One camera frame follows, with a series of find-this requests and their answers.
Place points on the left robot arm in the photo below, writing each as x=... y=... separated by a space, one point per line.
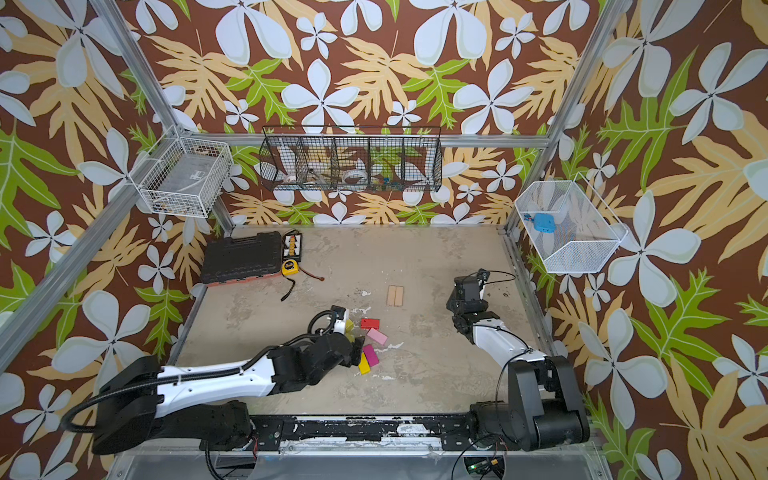
x=146 y=401

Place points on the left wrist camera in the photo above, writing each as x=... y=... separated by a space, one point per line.
x=340 y=317

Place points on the white wire basket left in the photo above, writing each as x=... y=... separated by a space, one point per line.
x=182 y=175

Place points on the blue object in basket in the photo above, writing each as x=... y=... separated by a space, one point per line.
x=541 y=222

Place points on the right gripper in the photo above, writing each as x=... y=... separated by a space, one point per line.
x=466 y=293

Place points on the yellow tape measure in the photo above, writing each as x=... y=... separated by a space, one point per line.
x=290 y=267

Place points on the magenta wood block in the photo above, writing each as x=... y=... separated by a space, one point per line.
x=370 y=355

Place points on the red wood block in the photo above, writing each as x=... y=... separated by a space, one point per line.
x=369 y=323

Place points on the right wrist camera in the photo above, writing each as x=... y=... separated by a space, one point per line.
x=482 y=277

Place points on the white wire basket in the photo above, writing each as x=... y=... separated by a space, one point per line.
x=588 y=230
x=182 y=175

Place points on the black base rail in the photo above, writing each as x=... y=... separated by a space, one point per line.
x=442 y=432

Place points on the yellow long block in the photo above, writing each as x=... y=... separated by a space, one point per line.
x=364 y=366

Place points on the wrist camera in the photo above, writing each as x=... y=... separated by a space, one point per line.
x=340 y=317
x=482 y=277

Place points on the pink wood block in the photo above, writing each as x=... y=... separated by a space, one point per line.
x=377 y=337

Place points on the black and red tool case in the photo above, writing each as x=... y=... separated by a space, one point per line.
x=228 y=260

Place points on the natural wood block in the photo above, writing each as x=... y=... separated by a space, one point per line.
x=398 y=298
x=391 y=295

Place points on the black wire basket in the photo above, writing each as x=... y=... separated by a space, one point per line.
x=353 y=158

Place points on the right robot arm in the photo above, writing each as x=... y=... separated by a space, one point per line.
x=537 y=401

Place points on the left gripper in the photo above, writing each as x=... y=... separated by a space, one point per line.
x=353 y=358

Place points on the white wire basket right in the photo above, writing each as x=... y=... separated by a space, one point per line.
x=588 y=230

